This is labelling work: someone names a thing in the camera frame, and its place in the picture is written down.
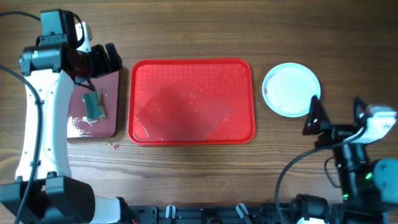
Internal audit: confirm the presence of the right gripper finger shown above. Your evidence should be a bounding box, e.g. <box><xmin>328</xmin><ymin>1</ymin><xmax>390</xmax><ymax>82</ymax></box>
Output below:
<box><xmin>353</xmin><ymin>96</ymin><xmax>367</xmax><ymax>126</ymax></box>
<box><xmin>302</xmin><ymin>95</ymin><xmax>330</xmax><ymax>136</ymax></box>

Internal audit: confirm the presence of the white plate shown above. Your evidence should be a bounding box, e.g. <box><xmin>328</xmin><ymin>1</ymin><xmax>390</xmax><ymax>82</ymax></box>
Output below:
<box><xmin>262</xmin><ymin>62</ymin><xmax>321</xmax><ymax>118</ymax></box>

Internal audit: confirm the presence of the green yellow sponge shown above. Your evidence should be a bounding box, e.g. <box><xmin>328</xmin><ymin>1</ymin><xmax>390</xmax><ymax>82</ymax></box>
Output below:
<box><xmin>82</xmin><ymin>91</ymin><xmax>106</xmax><ymax>121</ymax></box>

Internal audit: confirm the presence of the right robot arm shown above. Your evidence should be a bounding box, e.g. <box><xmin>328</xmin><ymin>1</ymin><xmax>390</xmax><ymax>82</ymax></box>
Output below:
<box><xmin>286</xmin><ymin>96</ymin><xmax>397</xmax><ymax>223</ymax></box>

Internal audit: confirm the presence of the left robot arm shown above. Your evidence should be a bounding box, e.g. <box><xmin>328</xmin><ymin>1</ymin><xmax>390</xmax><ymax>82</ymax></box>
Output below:
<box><xmin>1</xmin><ymin>9</ymin><xmax>131</xmax><ymax>223</ymax></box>

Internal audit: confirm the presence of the black tray with maroon liner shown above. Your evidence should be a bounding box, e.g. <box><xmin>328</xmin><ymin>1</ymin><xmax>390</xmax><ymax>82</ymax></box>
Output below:
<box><xmin>67</xmin><ymin>72</ymin><xmax>120</xmax><ymax>138</ymax></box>

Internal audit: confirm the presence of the red plastic tray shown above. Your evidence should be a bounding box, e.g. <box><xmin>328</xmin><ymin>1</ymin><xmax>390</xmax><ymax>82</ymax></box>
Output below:
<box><xmin>127</xmin><ymin>58</ymin><xmax>256</xmax><ymax>146</ymax></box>

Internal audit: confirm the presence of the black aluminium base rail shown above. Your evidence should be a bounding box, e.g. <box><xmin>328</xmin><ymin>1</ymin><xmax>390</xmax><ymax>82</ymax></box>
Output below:
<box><xmin>121</xmin><ymin>203</ymin><xmax>304</xmax><ymax>224</ymax></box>

